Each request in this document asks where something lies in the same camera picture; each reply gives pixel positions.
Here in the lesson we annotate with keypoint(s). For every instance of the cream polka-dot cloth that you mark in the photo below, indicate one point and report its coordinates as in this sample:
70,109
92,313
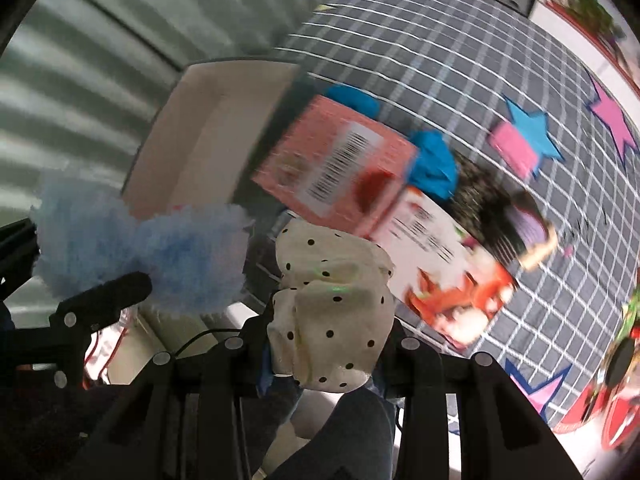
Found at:
330,320

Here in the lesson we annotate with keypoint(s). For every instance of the grey checked blanket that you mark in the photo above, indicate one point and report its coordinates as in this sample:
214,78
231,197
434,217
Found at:
425,60

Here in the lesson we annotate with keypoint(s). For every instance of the person's leg in jeans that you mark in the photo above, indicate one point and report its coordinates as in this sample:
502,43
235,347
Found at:
350,435

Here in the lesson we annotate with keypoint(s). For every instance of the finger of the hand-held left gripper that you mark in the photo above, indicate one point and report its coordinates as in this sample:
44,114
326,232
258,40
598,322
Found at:
15,242
100,289

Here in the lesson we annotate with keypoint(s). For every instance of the red toy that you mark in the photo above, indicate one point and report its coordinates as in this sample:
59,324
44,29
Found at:
622,400

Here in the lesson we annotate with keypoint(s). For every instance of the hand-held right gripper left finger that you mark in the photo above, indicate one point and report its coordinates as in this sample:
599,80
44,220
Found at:
250,355

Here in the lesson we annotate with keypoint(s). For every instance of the pale green curtain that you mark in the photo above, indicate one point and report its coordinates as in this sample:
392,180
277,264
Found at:
100,60

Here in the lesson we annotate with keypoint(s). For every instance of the white storage box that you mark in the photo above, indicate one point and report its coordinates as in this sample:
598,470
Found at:
210,135

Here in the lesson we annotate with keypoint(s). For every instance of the pink printed carton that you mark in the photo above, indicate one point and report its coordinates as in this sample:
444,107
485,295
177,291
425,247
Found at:
340,160

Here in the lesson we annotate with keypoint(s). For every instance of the purple brown knitted hat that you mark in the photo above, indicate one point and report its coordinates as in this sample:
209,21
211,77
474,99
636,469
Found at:
520,225

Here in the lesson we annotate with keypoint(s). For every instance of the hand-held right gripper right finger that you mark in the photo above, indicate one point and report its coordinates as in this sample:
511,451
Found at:
400,360

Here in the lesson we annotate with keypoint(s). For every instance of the red ledge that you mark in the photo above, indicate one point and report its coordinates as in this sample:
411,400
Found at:
617,57

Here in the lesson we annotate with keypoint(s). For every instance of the green potted plants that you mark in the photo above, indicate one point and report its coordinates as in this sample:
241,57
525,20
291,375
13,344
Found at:
585,5

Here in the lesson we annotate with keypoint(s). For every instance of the light blue fluffy plush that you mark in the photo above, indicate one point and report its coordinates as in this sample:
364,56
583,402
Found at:
175,260

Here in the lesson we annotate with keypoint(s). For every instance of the pink sponge block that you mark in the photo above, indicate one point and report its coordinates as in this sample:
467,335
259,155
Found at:
512,147

